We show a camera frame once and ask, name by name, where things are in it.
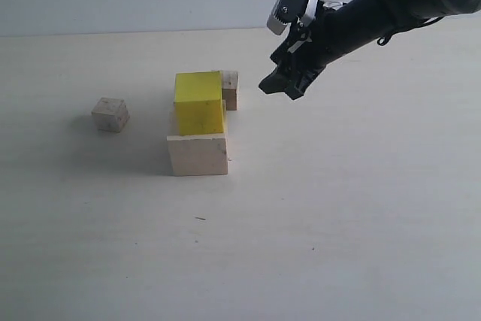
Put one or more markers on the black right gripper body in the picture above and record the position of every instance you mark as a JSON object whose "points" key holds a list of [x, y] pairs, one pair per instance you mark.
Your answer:
{"points": [[312, 41]]}

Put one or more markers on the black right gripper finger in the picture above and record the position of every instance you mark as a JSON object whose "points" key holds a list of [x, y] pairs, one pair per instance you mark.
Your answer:
{"points": [[299, 82], [277, 81]]}

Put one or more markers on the medium wooden cube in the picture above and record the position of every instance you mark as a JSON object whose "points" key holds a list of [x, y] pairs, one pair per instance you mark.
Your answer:
{"points": [[230, 86]]}

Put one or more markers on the yellow cube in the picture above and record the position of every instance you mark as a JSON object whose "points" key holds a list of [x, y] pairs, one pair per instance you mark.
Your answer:
{"points": [[198, 103]]}

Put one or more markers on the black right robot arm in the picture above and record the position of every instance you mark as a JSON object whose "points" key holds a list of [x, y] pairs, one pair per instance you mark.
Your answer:
{"points": [[379, 20]]}

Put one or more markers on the large pale wooden cube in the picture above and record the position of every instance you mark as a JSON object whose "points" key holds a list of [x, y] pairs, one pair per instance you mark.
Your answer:
{"points": [[197, 155]]}

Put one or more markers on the small pale wooden cube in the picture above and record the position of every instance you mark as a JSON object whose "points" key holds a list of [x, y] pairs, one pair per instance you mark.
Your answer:
{"points": [[110, 114]]}

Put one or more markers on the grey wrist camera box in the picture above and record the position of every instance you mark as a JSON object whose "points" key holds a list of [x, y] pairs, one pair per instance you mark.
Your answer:
{"points": [[283, 13]]}

